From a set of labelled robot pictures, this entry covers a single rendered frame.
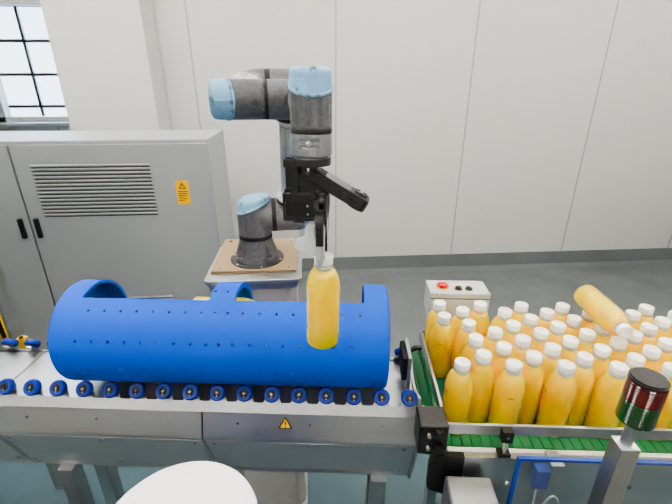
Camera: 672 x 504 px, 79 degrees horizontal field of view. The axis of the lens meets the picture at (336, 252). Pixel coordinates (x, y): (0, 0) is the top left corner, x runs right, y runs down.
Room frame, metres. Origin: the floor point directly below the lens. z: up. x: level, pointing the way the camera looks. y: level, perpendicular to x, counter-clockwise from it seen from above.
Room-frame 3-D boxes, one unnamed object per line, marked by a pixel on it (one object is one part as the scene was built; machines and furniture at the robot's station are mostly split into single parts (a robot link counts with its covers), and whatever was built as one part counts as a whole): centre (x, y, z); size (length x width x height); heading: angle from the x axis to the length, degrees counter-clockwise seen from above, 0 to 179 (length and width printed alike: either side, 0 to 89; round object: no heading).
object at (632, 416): (0.60, -0.57, 1.18); 0.06 x 0.06 x 0.05
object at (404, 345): (0.97, -0.20, 0.99); 0.10 x 0.02 x 0.12; 178
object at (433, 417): (0.77, -0.24, 0.95); 0.10 x 0.07 x 0.10; 178
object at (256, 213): (1.36, 0.28, 1.33); 0.13 x 0.12 x 0.14; 100
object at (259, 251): (1.36, 0.28, 1.21); 0.15 x 0.15 x 0.10
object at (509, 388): (0.83, -0.44, 1.00); 0.07 x 0.07 x 0.19
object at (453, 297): (1.25, -0.42, 1.05); 0.20 x 0.10 x 0.10; 88
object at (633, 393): (0.60, -0.57, 1.23); 0.06 x 0.06 x 0.04
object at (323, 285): (0.76, 0.03, 1.32); 0.07 x 0.07 x 0.19
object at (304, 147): (0.76, 0.04, 1.64); 0.08 x 0.08 x 0.05
